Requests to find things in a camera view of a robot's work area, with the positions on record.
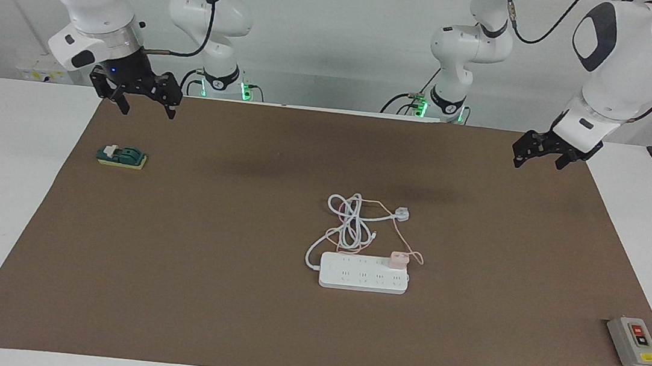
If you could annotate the grey on-off switch box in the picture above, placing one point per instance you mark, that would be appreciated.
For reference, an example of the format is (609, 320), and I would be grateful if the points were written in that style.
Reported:
(630, 345)

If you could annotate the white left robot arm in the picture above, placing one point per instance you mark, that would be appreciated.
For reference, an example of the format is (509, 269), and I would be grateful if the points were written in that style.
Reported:
(629, 69)

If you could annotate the white power strip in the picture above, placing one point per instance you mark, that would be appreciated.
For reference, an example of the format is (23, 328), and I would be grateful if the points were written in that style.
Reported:
(352, 283)

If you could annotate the brown table mat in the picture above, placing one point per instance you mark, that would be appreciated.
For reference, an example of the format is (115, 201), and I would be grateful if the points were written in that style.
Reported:
(170, 282)

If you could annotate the pink charger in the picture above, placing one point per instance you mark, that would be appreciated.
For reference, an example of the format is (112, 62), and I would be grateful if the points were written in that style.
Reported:
(398, 260)

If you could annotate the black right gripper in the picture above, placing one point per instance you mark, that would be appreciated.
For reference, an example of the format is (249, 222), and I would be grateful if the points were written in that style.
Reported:
(126, 68)

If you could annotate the green knife switch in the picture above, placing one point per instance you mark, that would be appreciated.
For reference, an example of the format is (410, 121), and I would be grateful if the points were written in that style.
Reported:
(126, 156)

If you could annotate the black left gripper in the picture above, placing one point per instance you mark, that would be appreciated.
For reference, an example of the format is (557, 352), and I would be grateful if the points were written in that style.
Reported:
(557, 142)

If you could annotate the white wall socket box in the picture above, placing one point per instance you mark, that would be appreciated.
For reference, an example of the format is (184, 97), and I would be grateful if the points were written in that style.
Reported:
(40, 75)

